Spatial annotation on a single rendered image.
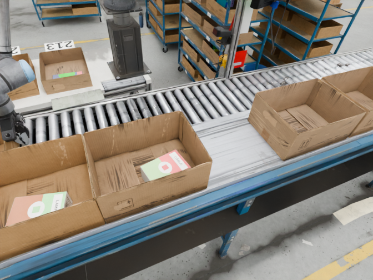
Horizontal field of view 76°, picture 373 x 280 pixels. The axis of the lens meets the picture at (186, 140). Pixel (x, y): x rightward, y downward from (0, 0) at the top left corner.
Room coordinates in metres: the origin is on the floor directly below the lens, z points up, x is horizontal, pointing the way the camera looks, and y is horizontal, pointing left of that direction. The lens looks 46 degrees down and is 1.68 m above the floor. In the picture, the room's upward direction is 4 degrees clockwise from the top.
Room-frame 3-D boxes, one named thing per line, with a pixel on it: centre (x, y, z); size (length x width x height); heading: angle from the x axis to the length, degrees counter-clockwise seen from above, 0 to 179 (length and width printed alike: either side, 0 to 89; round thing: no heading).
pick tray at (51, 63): (1.42, 0.86, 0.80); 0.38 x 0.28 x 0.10; 27
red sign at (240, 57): (1.62, -0.31, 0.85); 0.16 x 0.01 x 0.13; 116
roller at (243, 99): (1.32, -0.37, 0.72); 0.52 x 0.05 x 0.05; 26
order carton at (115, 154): (0.56, 0.14, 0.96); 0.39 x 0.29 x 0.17; 116
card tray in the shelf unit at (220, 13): (2.32, -0.30, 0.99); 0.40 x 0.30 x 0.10; 23
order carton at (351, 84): (1.08, -0.91, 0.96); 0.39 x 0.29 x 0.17; 116
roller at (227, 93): (1.29, -0.31, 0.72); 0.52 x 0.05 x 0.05; 26
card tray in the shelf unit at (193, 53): (2.75, -0.09, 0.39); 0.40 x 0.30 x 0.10; 27
